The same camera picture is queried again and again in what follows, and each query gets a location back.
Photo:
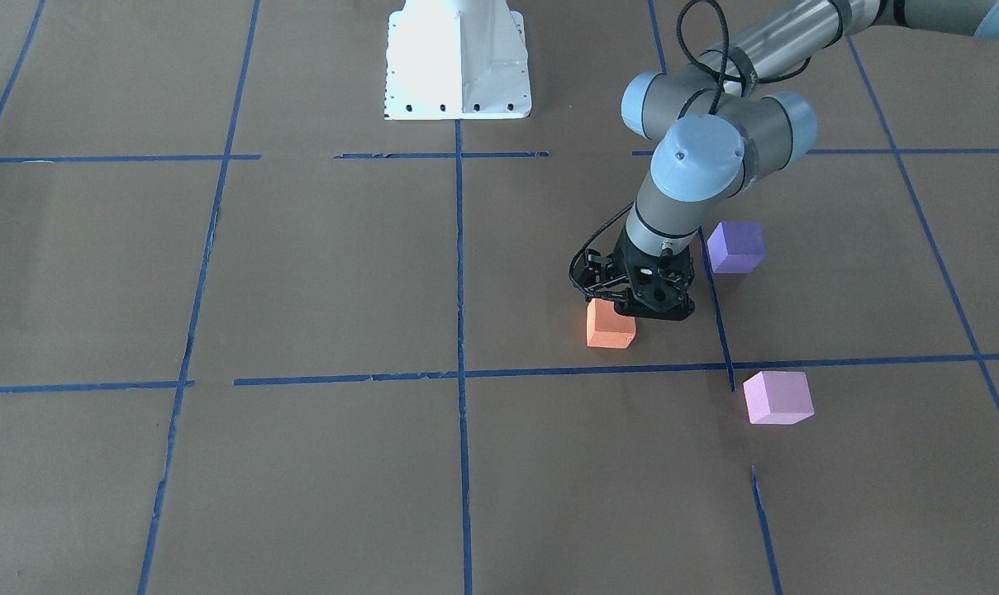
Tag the brown paper table cover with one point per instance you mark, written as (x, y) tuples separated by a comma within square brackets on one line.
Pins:
[(193, 192)]

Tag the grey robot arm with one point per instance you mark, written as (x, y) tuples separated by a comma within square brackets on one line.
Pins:
[(714, 139)]

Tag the purple foam block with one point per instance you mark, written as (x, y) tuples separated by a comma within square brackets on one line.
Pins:
[(736, 247)]

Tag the pink foam block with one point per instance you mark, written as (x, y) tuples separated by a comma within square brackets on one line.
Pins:
[(778, 397)]

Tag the orange foam block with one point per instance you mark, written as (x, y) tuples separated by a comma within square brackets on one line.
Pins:
[(606, 328)]

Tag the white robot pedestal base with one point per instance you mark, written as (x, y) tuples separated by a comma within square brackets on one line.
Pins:
[(456, 60)]

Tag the blue tape strip crosswise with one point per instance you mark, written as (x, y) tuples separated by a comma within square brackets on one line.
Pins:
[(614, 369)]

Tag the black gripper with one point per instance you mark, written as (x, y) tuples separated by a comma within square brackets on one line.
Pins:
[(603, 279)]

